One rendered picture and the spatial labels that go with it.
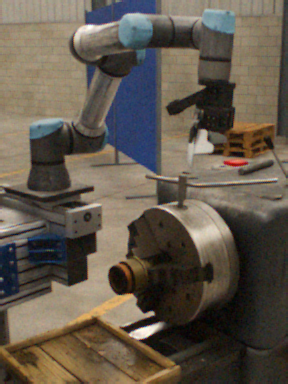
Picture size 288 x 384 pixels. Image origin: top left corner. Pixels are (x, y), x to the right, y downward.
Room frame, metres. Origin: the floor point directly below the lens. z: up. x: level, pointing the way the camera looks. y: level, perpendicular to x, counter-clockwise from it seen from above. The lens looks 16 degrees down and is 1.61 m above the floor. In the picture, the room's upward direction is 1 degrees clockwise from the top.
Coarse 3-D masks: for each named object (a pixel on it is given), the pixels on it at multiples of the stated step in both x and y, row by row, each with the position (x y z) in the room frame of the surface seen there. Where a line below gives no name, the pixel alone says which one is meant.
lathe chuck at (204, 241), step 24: (168, 216) 1.34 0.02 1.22; (192, 216) 1.33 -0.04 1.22; (168, 240) 1.34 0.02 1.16; (192, 240) 1.27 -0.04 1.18; (216, 240) 1.30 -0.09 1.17; (192, 264) 1.27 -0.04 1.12; (216, 264) 1.27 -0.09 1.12; (168, 288) 1.34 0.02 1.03; (192, 288) 1.27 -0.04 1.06; (216, 288) 1.27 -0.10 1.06; (168, 312) 1.34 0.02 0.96; (192, 312) 1.27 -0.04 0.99
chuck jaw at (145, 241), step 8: (144, 216) 1.42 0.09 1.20; (136, 224) 1.38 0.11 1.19; (144, 224) 1.39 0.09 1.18; (136, 232) 1.37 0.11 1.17; (144, 232) 1.38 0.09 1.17; (152, 232) 1.39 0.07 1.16; (136, 240) 1.35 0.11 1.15; (144, 240) 1.36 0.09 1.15; (152, 240) 1.37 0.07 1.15; (136, 248) 1.33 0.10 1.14; (144, 248) 1.34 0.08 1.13; (152, 248) 1.36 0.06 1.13; (128, 256) 1.33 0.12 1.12; (136, 256) 1.32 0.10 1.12; (144, 256) 1.33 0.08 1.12; (152, 256) 1.35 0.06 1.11
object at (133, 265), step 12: (120, 264) 1.27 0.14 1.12; (132, 264) 1.27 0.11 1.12; (144, 264) 1.29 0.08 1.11; (108, 276) 1.29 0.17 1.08; (120, 276) 1.30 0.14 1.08; (132, 276) 1.25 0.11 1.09; (144, 276) 1.27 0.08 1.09; (120, 288) 1.27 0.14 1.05; (132, 288) 1.26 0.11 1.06; (144, 288) 1.27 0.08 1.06
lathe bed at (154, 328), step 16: (144, 320) 1.48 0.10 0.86; (160, 320) 1.51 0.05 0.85; (144, 336) 1.38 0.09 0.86; (160, 336) 1.41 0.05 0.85; (176, 336) 1.43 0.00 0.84; (160, 352) 1.41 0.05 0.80; (176, 352) 1.36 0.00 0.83; (192, 352) 1.32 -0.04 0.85; (208, 352) 1.30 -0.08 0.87; (224, 352) 1.30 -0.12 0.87; (240, 352) 1.31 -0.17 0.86; (192, 368) 1.22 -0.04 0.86; (208, 368) 1.24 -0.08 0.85; (224, 368) 1.30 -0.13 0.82; (240, 368) 1.34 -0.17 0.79
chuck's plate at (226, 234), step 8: (184, 200) 1.44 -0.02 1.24; (192, 200) 1.44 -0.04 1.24; (208, 208) 1.39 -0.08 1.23; (216, 216) 1.37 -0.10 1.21; (216, 224) 1.34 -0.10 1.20; (224, 224) 1.35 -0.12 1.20; (224, 232) 1.33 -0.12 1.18; (224, 240) 1.32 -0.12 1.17; (232, 240) 1.33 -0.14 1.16; (232, 248) 1.32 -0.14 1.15; (232, 256) 1.31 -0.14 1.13; (232, 264) 1.30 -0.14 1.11; (232, 272) 1.30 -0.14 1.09; (232, 280) 1.30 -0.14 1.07; (232, 288) 1.31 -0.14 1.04; (232, 296) 1.33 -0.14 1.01; (224, 304) 1.33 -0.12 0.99
